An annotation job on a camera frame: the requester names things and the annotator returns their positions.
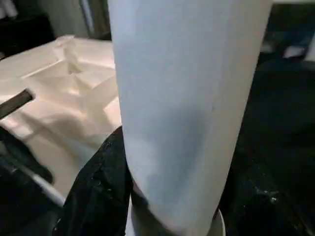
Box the white plastic table top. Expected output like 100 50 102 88
0 34 124 205

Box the white plastic table leg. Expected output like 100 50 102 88
107 0 274 236

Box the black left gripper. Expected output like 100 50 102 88
0 89 55 185

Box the grey curtain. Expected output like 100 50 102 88
46 0 111 40

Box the black plastic mat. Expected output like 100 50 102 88
0 14 315 236

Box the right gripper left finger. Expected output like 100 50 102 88
55 125 135 236

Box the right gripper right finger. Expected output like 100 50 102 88
216 122 311 236

